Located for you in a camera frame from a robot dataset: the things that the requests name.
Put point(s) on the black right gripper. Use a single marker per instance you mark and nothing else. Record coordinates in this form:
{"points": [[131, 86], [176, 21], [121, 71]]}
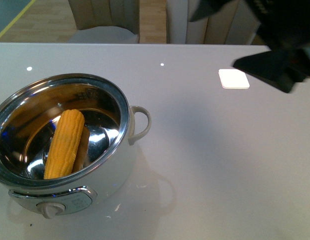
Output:
{"points": [[284, 24]]}

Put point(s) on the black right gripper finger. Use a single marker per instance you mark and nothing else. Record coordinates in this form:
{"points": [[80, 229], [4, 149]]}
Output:
{"points": [[207, 8]]}

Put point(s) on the yellow corn cob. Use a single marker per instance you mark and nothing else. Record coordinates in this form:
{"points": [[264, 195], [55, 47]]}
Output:
{"points": [[64, 145]]}

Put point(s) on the white electric cooking pot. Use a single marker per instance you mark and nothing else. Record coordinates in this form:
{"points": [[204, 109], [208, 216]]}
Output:
{"points": [[105, 155]]}

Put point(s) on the beige chair middle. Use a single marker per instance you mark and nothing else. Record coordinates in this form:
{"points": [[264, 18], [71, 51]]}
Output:
{"points": [[234, 24]]}

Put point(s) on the beige chair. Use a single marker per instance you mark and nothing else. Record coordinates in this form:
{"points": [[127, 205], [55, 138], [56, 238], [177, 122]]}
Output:
{"points": [[234, 24], [106, 21]]}

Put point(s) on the beige chair left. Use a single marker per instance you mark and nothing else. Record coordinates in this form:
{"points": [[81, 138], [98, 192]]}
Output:
{"points": [[106, 21]]}

